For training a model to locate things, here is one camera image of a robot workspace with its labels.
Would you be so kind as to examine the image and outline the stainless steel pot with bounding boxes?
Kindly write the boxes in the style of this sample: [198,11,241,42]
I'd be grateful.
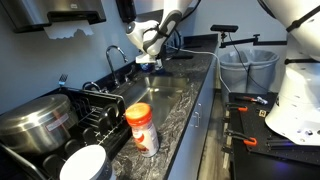
[0,94,78,154]

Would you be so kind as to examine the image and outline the clear sanitizer pump bottle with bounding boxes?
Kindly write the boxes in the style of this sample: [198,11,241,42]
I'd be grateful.
[155,59,165,74]

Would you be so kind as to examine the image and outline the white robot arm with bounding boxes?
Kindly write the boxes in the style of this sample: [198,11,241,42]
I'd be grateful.
[126,0,320,146]

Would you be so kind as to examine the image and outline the chrome faucet lever handle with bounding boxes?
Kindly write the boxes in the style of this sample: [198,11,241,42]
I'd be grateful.
[124,65,135,82]

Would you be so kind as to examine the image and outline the orange handled pliers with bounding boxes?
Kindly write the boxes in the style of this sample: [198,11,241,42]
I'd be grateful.
[235,96,268,105]

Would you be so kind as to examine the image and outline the orange lid creamer container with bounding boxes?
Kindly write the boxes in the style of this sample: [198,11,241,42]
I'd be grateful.
[125,102,159,157]

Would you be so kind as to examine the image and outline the orange black clamp near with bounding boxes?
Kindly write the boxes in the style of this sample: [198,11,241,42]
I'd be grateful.
[225,129,257,146]

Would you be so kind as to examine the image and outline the paper towel dispenser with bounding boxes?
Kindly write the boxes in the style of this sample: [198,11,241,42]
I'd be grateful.
[0,0,106,33]

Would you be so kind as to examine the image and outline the black dish drying rack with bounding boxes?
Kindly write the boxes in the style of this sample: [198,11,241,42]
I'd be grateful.
[1,88,130,180]

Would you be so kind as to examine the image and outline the orange black clamp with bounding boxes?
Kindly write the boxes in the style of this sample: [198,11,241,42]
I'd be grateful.
[225,129,257,146]
[225,102,248,112]

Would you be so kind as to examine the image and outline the white cabinet front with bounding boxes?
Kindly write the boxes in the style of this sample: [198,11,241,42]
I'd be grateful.
[167,59,216,180]

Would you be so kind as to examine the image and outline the black wall soap dispenser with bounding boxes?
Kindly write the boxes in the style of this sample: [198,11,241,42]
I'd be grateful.
[116,0,136,23]

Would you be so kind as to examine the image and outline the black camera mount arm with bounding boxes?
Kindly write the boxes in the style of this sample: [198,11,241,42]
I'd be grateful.
[210,24,288,49]

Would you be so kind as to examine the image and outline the green dish soap bottle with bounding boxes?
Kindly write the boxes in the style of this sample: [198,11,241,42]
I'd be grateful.
[140,63,154,72]

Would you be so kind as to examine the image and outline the small chrome side faucet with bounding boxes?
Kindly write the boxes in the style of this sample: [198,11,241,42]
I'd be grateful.
[82,81,101,92]

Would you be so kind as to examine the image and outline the orange black clamp far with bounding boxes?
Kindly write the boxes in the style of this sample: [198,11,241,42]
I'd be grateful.
[225,102,248,112]

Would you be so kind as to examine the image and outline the grey trash bin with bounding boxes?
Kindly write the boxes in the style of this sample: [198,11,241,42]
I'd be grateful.
[220,49,279,101]

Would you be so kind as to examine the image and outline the chrome gooseneck faucet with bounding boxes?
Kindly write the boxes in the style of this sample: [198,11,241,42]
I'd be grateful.
[105,45,128,87]

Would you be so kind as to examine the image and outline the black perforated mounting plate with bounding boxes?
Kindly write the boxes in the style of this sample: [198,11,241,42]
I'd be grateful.
[239,107,320,167]

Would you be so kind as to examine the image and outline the stainless steel sink basin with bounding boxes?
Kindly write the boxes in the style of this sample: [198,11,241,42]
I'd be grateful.
[118,76,189,127]

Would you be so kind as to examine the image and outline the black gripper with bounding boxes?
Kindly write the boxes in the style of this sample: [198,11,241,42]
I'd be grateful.
[135,54,156,64]

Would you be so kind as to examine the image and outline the white lid dark canister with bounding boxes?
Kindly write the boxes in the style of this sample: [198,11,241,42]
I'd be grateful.
[59,145,116,180]

